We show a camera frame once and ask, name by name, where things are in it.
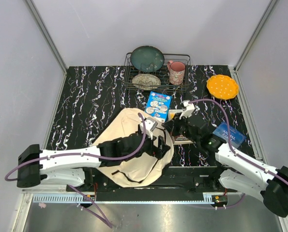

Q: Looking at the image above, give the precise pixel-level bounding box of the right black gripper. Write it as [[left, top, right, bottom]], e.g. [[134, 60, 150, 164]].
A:
[[162, 112, 199, 145]]

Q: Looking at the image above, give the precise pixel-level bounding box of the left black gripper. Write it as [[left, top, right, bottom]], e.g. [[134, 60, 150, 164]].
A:
[[123, 125, 170, 162]]

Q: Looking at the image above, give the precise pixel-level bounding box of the yellow cover paperback book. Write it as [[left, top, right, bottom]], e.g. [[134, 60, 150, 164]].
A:
[[168, 109, 193, 145]]

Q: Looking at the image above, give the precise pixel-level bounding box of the cream canvas student bag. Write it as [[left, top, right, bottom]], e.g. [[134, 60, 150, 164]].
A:
[[93, 108, 174, 188]]

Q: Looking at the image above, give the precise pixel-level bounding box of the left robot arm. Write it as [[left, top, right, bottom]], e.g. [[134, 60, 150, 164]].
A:
[[16, 129, 173, 191]]

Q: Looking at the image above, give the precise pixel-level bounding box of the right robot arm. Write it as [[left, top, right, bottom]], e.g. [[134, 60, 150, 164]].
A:
[[162, 115, 288, 218]]

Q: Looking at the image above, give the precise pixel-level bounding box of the blue comic book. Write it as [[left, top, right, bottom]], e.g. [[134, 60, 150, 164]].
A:
[[145, 91, 172, 123]]

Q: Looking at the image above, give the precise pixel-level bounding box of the patterned beige small plate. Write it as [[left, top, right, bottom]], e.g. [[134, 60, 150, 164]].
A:
[[132, 73, 161, 90]]

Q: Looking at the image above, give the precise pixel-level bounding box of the pink patterned mug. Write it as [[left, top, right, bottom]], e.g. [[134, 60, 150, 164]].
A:
[[167, 60, 185, 85]]

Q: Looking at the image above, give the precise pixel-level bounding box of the orange dotted plate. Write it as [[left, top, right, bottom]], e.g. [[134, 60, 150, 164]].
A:
[[206, 74, 239, 100]]

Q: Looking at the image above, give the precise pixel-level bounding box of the blue animal farm book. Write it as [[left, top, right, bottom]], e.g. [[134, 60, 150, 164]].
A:
[[212, 122, 247, 148]]

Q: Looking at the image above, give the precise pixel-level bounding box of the dark green ceramic plate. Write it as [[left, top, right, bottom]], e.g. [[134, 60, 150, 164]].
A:
[[130, 45, 165, 73]]

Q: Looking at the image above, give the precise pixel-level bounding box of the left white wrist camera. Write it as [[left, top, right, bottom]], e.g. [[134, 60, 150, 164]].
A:
[[140, 117, 158, 134]]

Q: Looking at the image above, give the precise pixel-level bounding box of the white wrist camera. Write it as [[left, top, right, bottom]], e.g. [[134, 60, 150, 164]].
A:
[[140, 117, 158, 134], [180, 100, 195, 119]]

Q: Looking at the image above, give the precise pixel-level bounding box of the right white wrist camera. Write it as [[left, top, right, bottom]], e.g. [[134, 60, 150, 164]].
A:
[[180, 100, 195, 119]]

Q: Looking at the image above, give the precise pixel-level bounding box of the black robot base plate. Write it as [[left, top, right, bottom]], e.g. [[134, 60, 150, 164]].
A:
[[76, 167, 225, 202]]

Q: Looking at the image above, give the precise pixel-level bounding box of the black wire dish rack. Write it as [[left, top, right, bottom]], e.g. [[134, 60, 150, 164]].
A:
[[122, 52, 191, 95]]

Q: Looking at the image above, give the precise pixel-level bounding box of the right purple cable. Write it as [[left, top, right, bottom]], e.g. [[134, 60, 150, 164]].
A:
[[188, 98, 288, 210]]

